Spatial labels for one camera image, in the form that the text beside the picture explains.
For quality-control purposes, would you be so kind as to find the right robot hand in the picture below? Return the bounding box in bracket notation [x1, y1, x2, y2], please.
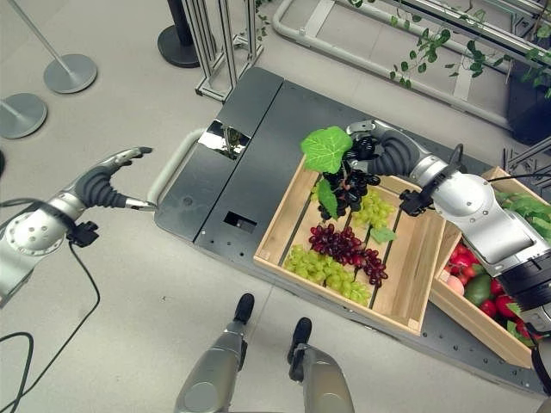
[344, 120, 436, 187]

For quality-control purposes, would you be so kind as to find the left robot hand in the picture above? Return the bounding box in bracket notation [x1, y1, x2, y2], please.
[47, 146, 158, 221]

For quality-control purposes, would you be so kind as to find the black grape bunch with leaf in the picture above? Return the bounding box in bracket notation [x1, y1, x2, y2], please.
[300, 126, 382, 222]

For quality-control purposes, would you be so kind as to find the small green grape bunch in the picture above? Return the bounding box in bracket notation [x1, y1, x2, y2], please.
[350, 188, 397, 230]

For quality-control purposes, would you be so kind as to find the grey stanchion with disc base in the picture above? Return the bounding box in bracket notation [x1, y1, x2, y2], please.
[0, 92, 48, 140]
[6, 0, 99, 96]

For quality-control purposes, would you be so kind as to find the red grape bunch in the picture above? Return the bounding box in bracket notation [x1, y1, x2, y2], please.
[307, 223, 389, 288]

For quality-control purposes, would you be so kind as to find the wooden slatted crate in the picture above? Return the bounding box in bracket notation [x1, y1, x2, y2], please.
[252, 153, 449, 337]

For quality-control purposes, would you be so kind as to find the green vine plant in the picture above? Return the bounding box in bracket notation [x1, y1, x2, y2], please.
[387, 11, 551, 100]

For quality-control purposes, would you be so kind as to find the red apple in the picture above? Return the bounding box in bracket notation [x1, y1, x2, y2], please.
[447, 243, 481, 279]

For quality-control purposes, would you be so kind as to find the large green grape bunch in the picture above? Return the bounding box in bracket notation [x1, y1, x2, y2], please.
[283, 243, 373, 308]

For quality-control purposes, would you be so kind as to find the dark grey platform cart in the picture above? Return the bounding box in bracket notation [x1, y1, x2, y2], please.
[152, 66, 548, 396]

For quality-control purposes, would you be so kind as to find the black planter box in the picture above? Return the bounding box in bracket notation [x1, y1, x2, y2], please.
[505, 59, 551, 146]

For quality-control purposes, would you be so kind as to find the pale peach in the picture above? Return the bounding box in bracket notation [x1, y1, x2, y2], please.
[445, 274, 468, 296]

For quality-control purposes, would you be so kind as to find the green leaves bunch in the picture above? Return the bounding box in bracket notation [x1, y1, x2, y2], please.
[493, 190, 551, 243]

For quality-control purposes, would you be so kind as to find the black stanchion base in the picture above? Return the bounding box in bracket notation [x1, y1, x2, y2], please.
[157, 0, 201, 69]

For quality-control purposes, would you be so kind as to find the green avocado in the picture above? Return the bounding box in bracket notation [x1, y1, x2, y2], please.
[463, 273, 493, 307]

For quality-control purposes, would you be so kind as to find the wooden crate with mixed fruit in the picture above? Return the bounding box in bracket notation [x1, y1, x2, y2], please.
[429, 166, 551, 370]

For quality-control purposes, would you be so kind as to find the silver right robot leg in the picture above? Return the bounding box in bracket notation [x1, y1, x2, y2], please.
[287, 317, 356, 413]

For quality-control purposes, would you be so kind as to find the grey cart handle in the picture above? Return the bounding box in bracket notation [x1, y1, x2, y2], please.
[145, 127, 206, 206]

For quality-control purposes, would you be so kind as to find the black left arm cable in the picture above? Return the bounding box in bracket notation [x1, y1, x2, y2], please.
[0, 238, 102, 413]

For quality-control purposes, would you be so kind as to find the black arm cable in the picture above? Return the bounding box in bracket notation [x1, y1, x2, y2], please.
[449, 143, 551, 182]
[0, 238, 102, 413]

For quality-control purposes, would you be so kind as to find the white tube frame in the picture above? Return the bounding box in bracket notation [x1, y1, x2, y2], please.
[271, 0, 516, 131]

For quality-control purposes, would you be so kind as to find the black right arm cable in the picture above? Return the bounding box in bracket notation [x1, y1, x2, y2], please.
[449, 143, 551, 182]

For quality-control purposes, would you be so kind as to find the aluminium rail rack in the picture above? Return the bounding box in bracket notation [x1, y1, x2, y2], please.
[378, 0, 551, 65]

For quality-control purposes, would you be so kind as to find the aluminium profile frame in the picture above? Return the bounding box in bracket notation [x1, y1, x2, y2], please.
[194, 0, 265, 103]

